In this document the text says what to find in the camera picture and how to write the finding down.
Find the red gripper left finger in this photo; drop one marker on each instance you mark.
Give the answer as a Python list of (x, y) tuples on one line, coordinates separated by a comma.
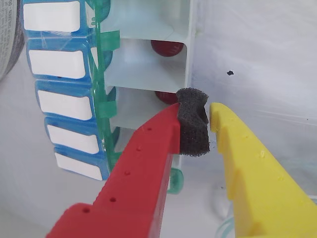
[(133, 188)]

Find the red ball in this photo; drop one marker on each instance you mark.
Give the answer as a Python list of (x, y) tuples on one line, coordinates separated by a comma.
[(166, 97), (168, 47)]

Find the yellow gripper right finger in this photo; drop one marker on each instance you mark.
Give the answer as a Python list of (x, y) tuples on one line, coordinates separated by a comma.
[(260, 193)]

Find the printed label medicine bottle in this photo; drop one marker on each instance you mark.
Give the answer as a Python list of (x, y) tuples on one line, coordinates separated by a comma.
[(7, 44)]

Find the green blue pill organizer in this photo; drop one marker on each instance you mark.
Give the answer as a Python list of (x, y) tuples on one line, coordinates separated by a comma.
[(57, 62)]

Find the white tablecloth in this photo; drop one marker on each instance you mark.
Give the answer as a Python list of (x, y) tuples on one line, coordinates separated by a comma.
[(260, 62)]

